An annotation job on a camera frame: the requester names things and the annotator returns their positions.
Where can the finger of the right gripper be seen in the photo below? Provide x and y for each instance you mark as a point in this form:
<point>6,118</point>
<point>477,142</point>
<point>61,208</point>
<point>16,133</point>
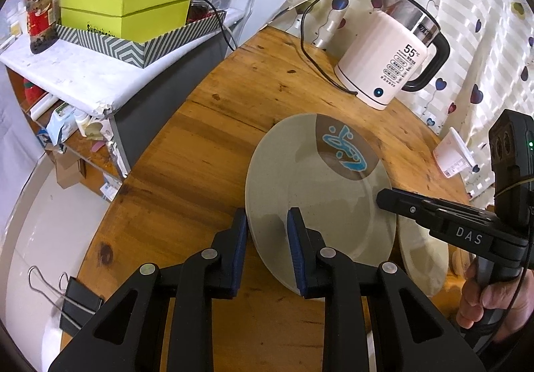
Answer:
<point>409,204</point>

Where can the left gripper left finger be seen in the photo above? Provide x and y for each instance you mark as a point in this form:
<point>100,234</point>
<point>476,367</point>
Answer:
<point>162,315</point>

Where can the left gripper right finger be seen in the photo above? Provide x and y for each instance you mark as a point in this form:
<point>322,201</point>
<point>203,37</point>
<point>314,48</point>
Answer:
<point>376,318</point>

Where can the green whale plate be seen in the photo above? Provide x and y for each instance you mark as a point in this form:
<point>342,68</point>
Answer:
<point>426,259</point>
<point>326,169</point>

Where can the person right hand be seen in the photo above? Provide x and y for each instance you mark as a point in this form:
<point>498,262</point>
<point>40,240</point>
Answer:
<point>496,297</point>

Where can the white plastic tub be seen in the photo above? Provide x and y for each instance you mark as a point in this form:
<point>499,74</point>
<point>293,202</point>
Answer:
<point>453,156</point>

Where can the black binder clip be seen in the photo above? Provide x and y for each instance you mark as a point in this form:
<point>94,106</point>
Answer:
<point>75,303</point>

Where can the white electric kettle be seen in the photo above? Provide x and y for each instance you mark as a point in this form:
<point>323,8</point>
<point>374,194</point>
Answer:
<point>400,48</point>

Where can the heart pattern curtain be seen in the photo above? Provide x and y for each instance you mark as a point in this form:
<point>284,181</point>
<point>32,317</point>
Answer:
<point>490,68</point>

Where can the white side shelf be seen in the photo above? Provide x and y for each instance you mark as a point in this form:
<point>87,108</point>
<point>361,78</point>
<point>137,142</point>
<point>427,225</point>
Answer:
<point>93,82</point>

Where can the chevron pattern tray box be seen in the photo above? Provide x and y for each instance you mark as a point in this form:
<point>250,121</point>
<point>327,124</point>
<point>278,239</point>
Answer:
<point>142,54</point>

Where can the lime green box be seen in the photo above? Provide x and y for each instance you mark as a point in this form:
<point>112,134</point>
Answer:
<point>133,20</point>

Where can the red labelled jar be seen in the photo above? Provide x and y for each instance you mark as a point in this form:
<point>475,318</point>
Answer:
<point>41,24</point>

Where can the black gripper tracking camera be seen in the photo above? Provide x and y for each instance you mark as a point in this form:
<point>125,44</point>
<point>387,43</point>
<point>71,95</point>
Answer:
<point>511,142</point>

